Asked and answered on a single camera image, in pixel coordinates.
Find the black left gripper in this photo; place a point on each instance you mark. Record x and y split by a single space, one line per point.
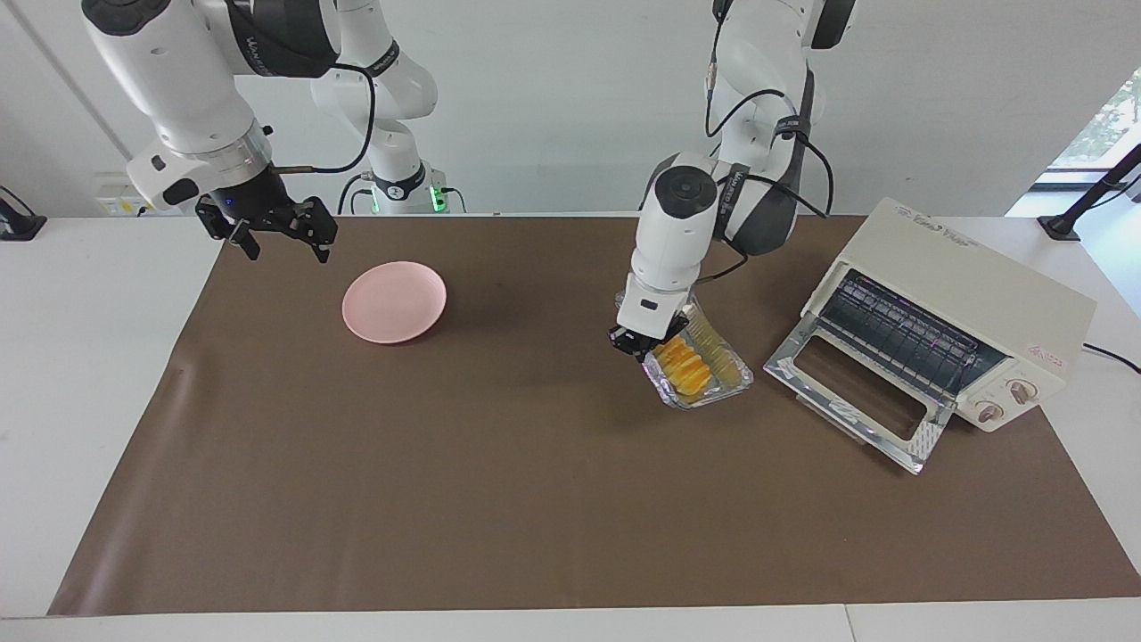
631 339

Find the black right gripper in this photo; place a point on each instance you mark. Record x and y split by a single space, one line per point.
258 201

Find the sliced golden bread loaf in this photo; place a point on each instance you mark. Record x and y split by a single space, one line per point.
685 366

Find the aluminium foil tray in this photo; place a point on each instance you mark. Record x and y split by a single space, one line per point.
724 379

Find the metal oven rack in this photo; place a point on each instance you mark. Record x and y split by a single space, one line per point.
900 334

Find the glass oven door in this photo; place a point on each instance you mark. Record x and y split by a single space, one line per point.
927 437

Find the cream oven knob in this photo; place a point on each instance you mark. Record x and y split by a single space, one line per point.
989 412
1021 390

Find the cream toaster oven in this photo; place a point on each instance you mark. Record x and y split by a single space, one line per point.
989 276

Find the pink round plate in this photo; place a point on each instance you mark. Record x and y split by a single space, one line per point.
394 301

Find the brown table mat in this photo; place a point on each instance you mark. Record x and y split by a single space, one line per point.
446 464

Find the black desk clamp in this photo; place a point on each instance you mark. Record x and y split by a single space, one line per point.
18 227

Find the bright window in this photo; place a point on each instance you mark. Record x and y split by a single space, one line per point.
1105 125

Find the white wall socket box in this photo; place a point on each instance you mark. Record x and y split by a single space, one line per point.
116 201

